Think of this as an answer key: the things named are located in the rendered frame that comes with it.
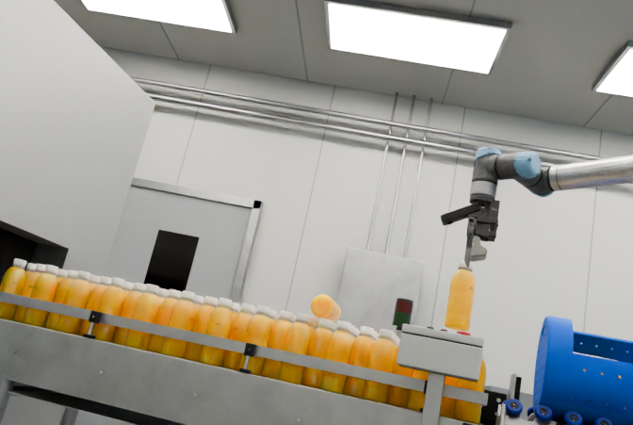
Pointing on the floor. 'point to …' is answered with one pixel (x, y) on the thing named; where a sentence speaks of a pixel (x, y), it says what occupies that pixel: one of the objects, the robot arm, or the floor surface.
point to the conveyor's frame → (166, 386)
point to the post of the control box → (433, 399)
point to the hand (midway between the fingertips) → (465, 264)
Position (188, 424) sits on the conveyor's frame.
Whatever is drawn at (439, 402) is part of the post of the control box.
